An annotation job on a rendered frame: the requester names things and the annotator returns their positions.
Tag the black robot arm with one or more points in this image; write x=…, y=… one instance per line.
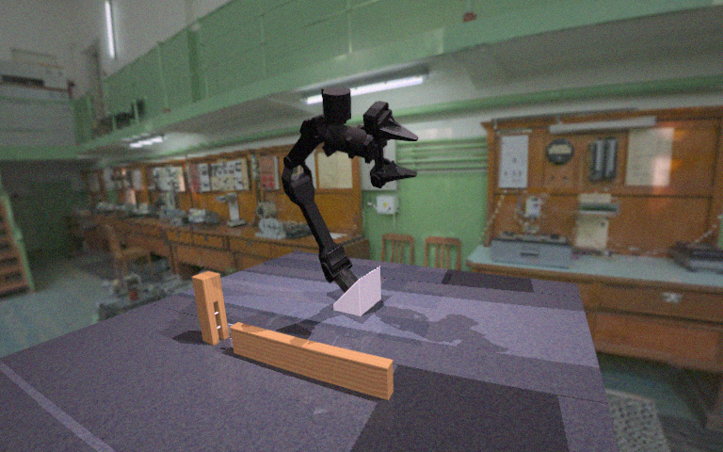
x=330, y=129

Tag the wooden bed side rail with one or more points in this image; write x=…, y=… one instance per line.
x=366, y=374

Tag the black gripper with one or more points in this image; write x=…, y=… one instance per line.
x=379, y=123

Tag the wooden post with slot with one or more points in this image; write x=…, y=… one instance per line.
x=210, y=303

